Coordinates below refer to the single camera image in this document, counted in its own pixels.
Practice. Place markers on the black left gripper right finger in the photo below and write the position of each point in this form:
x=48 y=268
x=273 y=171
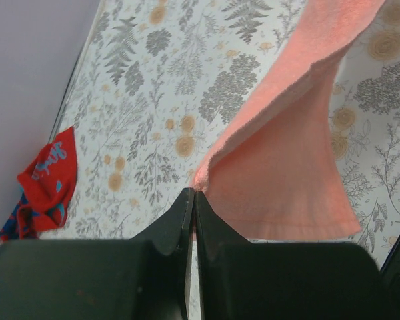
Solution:
x=244 y=280

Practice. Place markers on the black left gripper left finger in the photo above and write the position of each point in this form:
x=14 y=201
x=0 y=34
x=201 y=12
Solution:
x=146 y=277

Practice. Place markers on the pink panda towel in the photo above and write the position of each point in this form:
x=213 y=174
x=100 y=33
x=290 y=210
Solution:
x=272 y=172

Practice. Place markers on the red and blue towel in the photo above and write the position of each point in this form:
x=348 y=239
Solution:
x=47 y=186

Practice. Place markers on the floral patterned table mat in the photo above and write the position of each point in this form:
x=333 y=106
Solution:
x=160 y=83

